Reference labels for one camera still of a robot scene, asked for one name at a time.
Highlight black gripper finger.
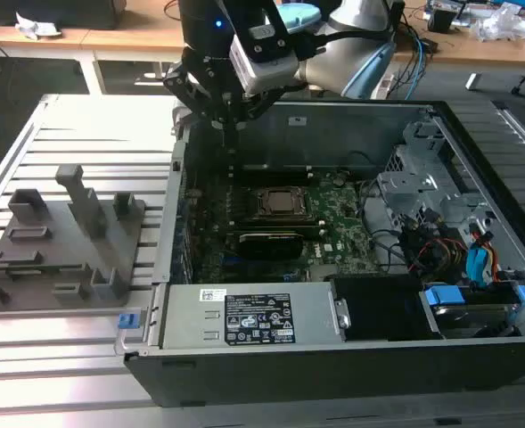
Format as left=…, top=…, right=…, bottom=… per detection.
left=228, top=87, right=285, bottom=130
left=162, top=62, right=227, bottom=129

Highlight wooden desk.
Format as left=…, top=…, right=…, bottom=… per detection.
left=0, top=0, right=525, bottom=95

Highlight black open PC case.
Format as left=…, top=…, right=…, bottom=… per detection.
left=114, top=98, right=525, bottom=409

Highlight black RAM slot pair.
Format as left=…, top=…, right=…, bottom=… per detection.
left=239, top=163, right=313, bottom=186

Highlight silver power supply unit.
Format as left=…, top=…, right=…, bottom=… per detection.
left=159, top=283, right=348, bottom=351

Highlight silver CPU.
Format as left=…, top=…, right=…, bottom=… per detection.
left=266, top=189, right=307, bottom=213

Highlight orange red wire bundle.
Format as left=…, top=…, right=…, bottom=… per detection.
left=415, top=238, right=468, bottom=277

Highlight black plastic shroud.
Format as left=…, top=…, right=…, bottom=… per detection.
left=328, top=275, right=441, bottom=342

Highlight large black box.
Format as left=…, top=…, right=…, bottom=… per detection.
left=0, top=0, right=120, bottom=30

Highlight hard disk in blue carrier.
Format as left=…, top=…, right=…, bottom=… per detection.
left=420, top=284, right=525, bottom=340

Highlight white power strip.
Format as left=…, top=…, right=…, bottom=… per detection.
left=375, top=73, right=395, bottom=100

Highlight black graphics card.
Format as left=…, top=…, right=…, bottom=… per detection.
left=237, top=230, right=303, bottom=260

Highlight grey parts rack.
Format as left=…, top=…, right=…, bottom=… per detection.
left=0, top=163, right=147, bottom=313

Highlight clear plastic bags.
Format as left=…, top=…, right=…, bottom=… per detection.
left=471, top=2, right=525, bottom=44

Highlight blue flat wire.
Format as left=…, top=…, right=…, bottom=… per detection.
left=465, top=226, right=497, bottom=286

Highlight green motherboard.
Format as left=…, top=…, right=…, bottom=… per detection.
left=179, top=169, right=388, bottom=284

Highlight metal drive cage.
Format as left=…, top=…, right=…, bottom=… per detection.
left=375, top=119, right=499, bottom=251

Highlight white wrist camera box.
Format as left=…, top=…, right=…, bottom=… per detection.
left=229, top=24, right=299, bottom=95

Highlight small black box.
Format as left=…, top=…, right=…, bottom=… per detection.
left=426, top=8, right=457, bottom=33

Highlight crumpled white paper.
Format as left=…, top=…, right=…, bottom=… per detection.
left=14, top=12, right=62, bottom=41

